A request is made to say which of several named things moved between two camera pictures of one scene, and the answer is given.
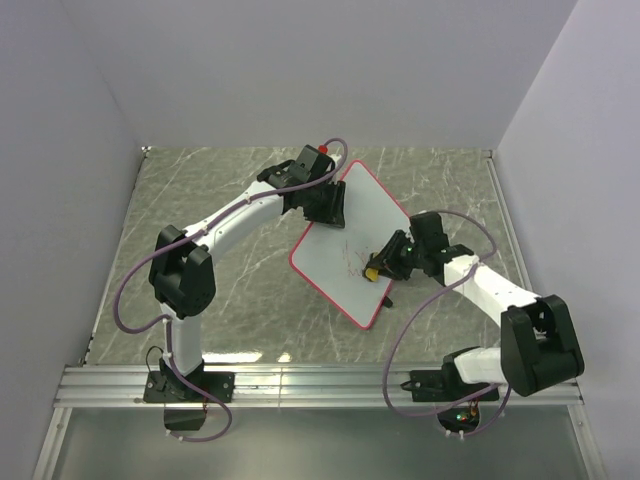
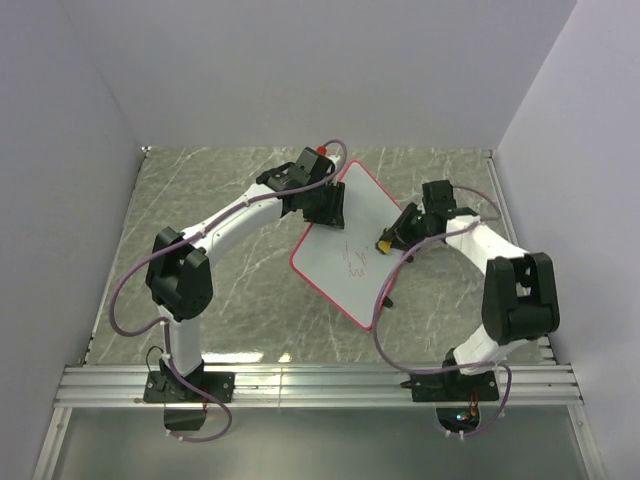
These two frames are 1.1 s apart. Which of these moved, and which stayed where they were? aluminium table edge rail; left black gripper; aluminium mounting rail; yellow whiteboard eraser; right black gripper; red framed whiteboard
Moved: right black gripper; yellow whiteboard eraser
Stayed: left black gripper; aluminium table edge rail; aluminium mounting rail; red framed whiteboard
